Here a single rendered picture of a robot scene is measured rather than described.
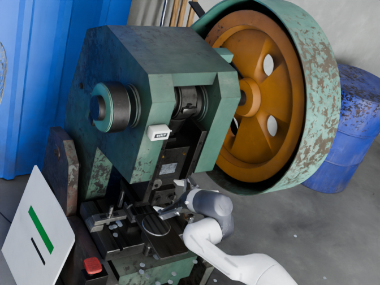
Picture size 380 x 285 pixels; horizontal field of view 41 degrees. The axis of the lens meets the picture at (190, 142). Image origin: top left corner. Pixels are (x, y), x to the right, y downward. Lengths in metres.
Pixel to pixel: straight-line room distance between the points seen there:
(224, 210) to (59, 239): 1.03
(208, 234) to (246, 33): 0.90
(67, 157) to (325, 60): 1.18
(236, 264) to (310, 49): 0.81
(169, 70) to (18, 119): 1.52
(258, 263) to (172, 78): 0.69
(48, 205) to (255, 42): 1.25
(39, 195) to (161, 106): 1.08
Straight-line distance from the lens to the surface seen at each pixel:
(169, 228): 2.24
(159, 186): 2.11
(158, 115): 1.80
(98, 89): 1.85
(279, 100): 2.07
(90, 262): 2.07
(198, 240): 1.71
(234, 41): 2.27
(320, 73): 1.92
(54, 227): 2.54
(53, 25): 2.94
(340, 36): 4.40
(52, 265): 2.58
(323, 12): 4.11
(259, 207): 3.83
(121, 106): 1.77
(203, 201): 1.74
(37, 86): 3.11
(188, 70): 1.87
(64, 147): 2.36
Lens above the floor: 2.32
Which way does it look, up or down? 34 degrees down
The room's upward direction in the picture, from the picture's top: 19 degrees clockwise
